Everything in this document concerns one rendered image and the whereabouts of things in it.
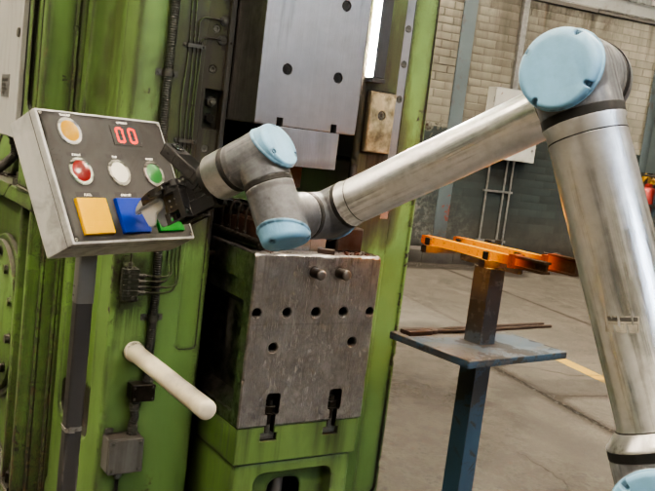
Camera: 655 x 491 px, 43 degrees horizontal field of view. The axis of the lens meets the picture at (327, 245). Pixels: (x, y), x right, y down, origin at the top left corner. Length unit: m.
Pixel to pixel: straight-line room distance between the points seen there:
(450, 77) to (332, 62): 6.94
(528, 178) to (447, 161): 8.25
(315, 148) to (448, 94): 6.96
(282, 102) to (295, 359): 0.65
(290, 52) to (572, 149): 1.07
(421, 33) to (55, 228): 1.31
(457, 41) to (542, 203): 2.10
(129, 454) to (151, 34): 1.04
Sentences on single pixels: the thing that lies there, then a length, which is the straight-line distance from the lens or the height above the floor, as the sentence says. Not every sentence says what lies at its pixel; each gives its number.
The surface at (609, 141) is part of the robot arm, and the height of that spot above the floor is 1.25.
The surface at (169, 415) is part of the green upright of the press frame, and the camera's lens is 2.29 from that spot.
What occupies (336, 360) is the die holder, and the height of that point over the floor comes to 0.63.
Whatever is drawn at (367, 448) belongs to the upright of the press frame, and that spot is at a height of 0.28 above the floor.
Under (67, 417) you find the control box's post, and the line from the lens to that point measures 1.93.
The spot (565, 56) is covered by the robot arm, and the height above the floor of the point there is 1.36.
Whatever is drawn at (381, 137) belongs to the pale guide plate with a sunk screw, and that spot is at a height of 1.23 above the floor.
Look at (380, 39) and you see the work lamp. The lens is 2.39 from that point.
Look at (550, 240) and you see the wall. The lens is 9.95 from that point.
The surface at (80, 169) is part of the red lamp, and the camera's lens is 1.70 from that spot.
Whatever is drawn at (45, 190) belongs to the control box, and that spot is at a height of 1.05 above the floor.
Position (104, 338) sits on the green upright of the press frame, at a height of 0.65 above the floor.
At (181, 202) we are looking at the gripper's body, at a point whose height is 1.06.
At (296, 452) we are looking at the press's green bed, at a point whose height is 0.39.
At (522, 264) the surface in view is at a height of 0.96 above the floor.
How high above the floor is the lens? 1.21
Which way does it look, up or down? 7 degrees down
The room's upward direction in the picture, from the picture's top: 7 degrees clockwise
